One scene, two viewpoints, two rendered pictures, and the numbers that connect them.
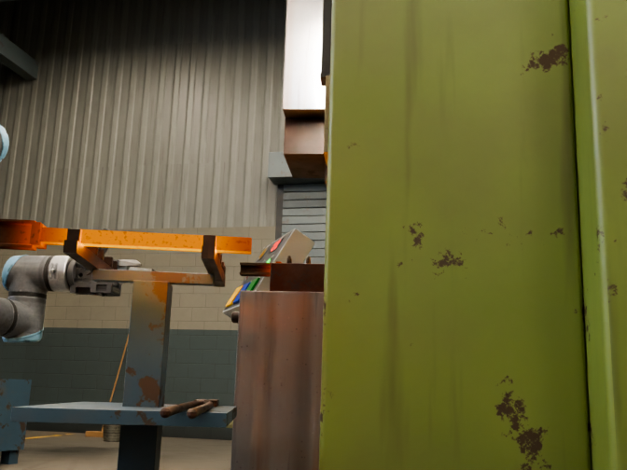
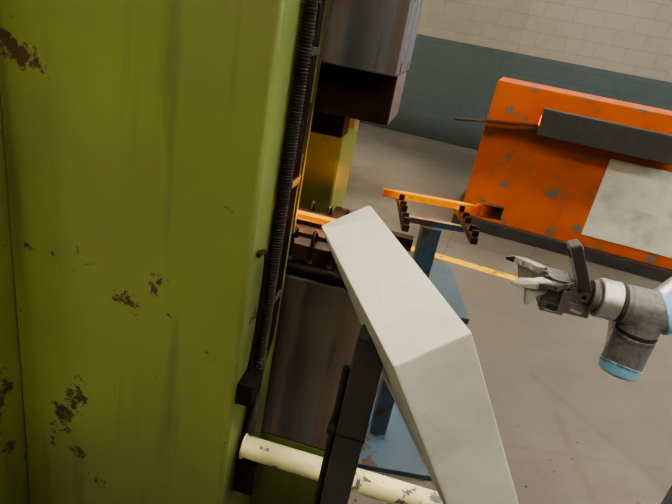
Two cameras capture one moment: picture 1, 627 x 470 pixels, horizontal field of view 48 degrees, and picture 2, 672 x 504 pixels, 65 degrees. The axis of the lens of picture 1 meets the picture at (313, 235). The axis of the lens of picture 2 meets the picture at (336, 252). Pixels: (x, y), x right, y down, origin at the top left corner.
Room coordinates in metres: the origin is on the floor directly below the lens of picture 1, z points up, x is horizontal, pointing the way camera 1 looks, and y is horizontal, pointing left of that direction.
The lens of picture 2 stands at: (2.90, 0.05, 1.43)
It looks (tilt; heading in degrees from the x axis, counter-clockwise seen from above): 23 degrees down; 182
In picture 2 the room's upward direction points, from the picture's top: 11 degrees clockwise
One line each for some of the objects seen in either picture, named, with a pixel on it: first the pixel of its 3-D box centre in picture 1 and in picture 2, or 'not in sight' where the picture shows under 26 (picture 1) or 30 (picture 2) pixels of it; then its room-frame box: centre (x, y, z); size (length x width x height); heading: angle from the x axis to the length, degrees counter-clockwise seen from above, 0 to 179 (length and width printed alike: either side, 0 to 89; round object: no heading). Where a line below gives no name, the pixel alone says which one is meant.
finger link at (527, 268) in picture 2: (123, 272); (523, 271); (1.70, 0.45, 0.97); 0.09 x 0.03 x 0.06; 49
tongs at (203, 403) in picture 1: (197, 406); not in sight; (1.12, 0.17, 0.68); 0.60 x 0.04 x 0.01; 5
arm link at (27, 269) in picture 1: (32, 274); (643, 309); (1.78, 0.71, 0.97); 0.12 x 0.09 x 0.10; 85
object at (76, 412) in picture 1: (143, 412); (415, 284); (1.24, 0.28, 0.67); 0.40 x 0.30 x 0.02; 4
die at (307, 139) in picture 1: (369, 149); (302, 76); (1.73, -0.14, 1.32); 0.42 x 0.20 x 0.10; 85
